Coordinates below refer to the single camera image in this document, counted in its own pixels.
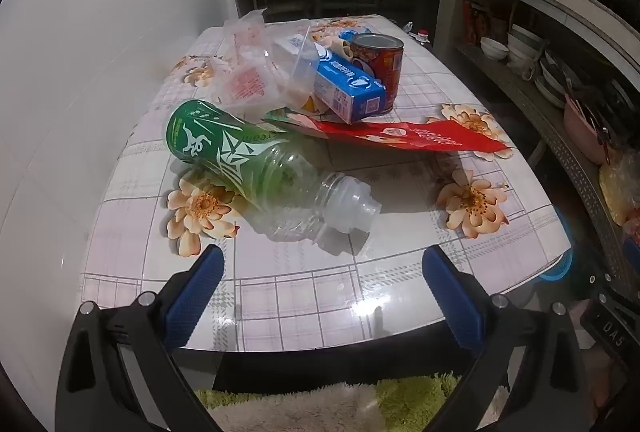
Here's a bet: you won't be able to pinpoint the blue trash bin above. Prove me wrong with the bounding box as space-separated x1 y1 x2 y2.
537 207 575 283

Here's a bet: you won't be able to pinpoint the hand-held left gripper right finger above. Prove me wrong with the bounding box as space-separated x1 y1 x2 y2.
421 244 588 432

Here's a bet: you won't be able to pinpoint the stack of plates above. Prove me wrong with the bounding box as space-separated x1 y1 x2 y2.
535 52 571 108

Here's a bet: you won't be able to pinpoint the red seasoning packets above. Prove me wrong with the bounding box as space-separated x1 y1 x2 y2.
462 0 506 45

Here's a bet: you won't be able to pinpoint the clear bag with red print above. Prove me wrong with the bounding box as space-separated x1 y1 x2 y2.
212 8 281 118

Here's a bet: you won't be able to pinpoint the white bowl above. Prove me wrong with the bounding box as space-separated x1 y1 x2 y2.
480 37 510 60

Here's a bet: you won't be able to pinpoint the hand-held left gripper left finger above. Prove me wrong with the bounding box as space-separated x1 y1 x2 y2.
56 243 226 432

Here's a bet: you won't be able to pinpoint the pink plastic basin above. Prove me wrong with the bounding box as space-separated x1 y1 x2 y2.
564 94 613 165

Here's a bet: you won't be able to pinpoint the red cartoon print can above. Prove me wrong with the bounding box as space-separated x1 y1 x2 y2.
348 33 405 114

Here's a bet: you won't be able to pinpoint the red flat wrapper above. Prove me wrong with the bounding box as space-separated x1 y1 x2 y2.
262 109 511 154

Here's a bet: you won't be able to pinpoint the green label plastic bottle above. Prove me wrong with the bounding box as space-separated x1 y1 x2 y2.
166 99 382 243

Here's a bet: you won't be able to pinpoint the blue and white carton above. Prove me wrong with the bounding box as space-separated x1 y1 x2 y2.
274 33 388 125

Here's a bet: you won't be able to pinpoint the clear zip bag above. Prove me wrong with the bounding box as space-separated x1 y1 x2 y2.
267 18 326 109

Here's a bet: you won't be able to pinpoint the yellow plastic bag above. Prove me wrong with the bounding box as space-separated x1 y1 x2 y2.
599 152 640 228

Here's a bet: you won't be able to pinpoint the green and white fluffy rug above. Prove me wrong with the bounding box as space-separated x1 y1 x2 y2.
195 372 511 432

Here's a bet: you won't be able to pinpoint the stack of white bowls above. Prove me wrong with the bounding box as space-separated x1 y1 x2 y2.
507 24 546 80

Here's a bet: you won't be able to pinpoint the dark bottle with red cap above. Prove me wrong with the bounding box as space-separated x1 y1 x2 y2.
405 22 436 48

